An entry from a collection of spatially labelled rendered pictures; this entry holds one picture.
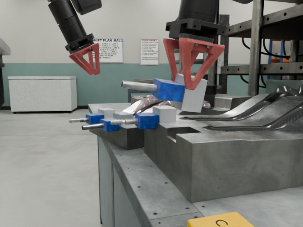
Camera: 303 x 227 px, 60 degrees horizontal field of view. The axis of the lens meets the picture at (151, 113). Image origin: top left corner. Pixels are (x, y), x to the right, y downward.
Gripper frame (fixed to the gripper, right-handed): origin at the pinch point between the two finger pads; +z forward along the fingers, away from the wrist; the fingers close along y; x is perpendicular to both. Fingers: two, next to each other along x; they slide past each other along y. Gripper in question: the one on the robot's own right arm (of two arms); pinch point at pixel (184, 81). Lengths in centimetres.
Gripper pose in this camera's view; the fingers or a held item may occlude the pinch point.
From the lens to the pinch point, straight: 44.0
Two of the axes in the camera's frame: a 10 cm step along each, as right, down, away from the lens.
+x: -9.5, -0.9, -3.0
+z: -1.6, 9.6, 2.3
